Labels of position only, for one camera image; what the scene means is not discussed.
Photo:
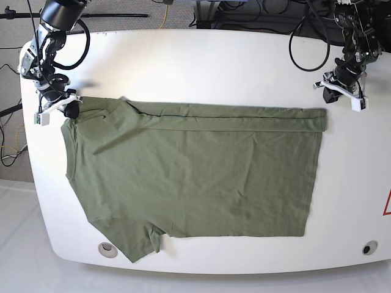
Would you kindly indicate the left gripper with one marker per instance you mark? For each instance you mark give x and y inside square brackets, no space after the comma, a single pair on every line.
[333,88]

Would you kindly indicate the left table cable grommet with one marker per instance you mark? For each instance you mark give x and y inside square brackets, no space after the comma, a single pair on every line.
[107,250]

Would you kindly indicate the table cable grommet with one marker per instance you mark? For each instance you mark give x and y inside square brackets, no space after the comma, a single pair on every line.
[107,250]
[370,247]

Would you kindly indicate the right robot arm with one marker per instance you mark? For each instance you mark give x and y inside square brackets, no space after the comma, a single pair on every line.
[38,63]

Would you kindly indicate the olive green T-shirt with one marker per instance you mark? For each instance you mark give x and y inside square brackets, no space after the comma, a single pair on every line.
[143,170]

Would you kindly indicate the red triangle sticker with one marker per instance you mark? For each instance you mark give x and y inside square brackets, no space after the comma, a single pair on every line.
[387,205]

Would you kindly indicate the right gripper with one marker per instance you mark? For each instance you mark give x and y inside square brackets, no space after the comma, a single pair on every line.
[52,100]

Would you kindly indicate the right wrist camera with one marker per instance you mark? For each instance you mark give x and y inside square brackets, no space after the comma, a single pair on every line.
[41,119]

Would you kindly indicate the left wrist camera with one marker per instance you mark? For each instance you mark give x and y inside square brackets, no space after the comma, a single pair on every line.
[359,104]

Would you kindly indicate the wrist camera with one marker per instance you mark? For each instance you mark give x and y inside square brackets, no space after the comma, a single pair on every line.
[359,104]
[41,119]

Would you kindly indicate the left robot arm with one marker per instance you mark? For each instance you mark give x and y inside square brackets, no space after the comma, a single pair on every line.
[357,21]

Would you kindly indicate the right table cable grommet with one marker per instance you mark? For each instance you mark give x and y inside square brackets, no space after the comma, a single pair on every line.
[370,247]

